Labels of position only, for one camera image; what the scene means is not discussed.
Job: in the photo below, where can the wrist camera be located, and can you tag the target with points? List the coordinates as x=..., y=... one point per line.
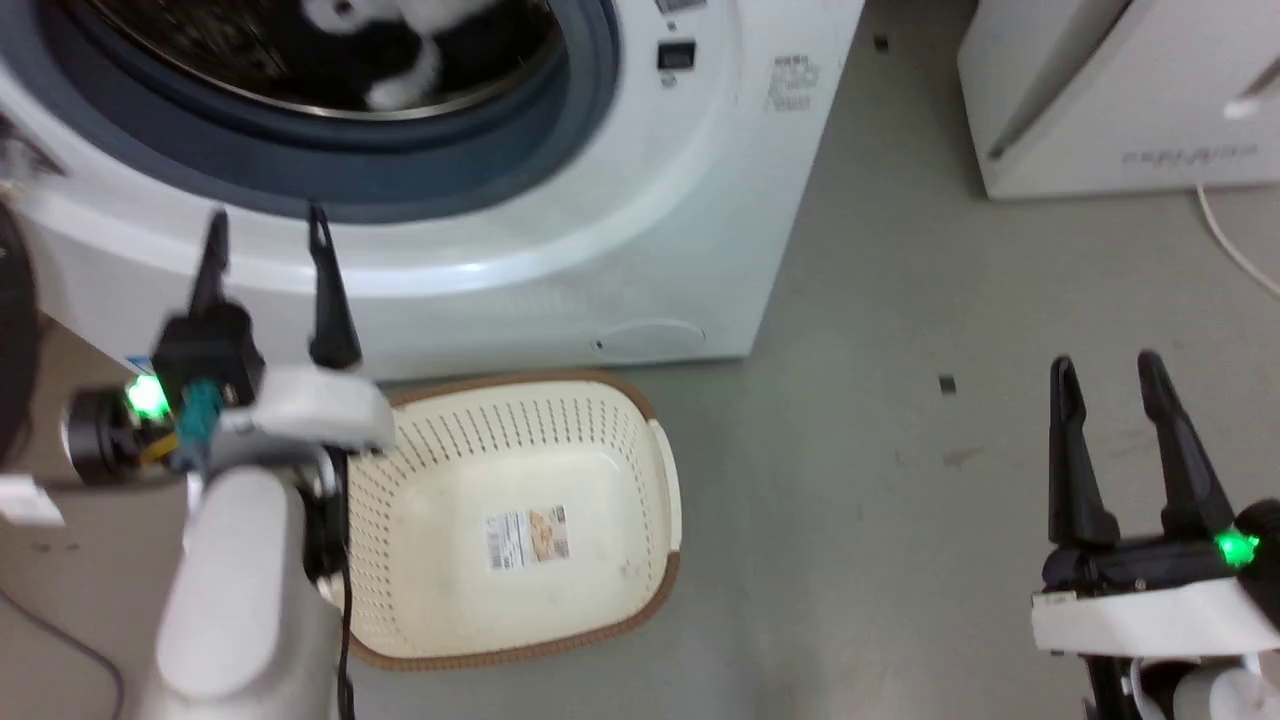
x=1262, y=555
x=100, y=435

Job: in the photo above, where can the white front-load washing machine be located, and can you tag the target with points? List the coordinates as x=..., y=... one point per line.
x=640, y=230

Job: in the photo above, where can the dark washing machine door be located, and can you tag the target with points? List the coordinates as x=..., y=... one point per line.
x=12, y=330

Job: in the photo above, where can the cream laundry basket brown rim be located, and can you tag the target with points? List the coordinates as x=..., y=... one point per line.
x=520, y=450

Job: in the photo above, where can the white plush toy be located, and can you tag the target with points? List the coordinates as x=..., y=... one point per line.
x=425, y=20

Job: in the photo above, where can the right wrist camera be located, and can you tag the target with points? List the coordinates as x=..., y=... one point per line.
x=1262, y=555

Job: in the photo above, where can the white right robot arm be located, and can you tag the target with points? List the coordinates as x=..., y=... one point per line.
x=1190, y=690

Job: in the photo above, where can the printed label sticker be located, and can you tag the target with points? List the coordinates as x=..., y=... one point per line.
x=528, y=537

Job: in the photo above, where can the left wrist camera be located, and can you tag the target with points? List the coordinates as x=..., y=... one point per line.
x=100, y=435

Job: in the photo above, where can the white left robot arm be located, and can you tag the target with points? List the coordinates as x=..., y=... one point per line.
x=240, y=590

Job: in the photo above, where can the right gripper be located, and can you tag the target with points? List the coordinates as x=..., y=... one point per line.
x=1140, y=600

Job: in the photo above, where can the white appliance box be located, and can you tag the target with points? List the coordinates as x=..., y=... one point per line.
x=1110, y=90

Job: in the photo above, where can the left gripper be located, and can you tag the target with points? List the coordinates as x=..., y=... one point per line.
x=300, y=410

